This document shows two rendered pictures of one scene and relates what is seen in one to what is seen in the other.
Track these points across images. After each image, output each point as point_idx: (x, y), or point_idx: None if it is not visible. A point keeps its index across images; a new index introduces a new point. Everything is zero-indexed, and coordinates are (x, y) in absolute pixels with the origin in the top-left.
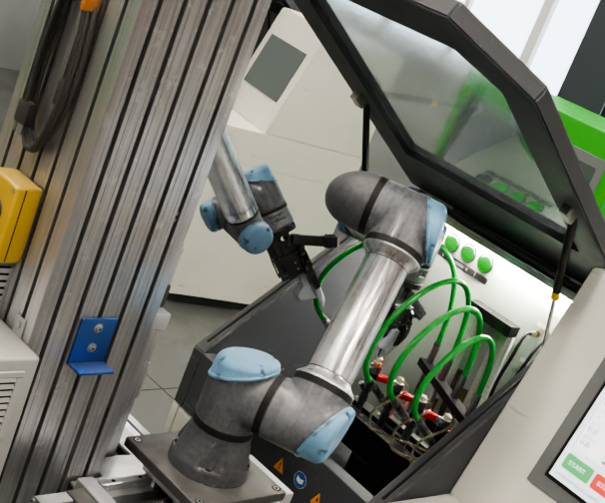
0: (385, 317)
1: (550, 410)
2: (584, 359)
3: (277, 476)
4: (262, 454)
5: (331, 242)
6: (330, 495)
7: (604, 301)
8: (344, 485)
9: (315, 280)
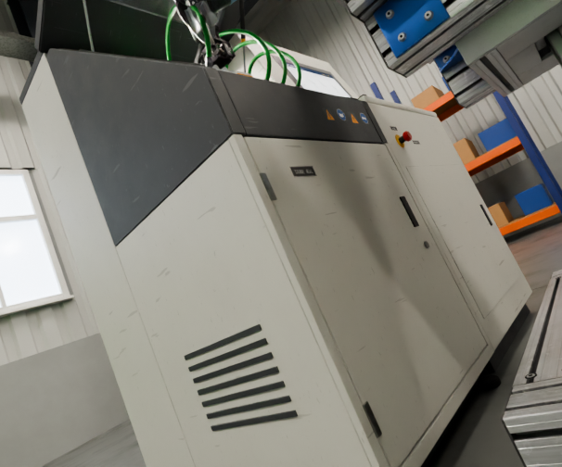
0: (229, 50)
1: (290, 84)
2: (274, 64)
3: (334, 124)
4: (318, 118)
5: None
6: (353, 110)
7: (253, 44)
8: (351, 99)
9: (210, 6)
